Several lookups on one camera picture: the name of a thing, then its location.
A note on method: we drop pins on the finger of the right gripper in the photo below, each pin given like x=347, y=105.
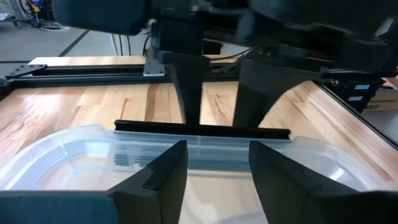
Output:
x=258, y=87
x=189, y=81

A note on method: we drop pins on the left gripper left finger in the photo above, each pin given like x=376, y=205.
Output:
x=93, y=208

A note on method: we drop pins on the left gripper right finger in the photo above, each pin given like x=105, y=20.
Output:
x=311, y=205

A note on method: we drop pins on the black aluminium table frame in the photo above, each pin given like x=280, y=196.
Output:
x=77, y=74

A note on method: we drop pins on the clear plastic bin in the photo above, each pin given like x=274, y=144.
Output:
x=202, y=130

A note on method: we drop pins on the dark grey flat box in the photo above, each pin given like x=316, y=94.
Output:
x=342, y=93

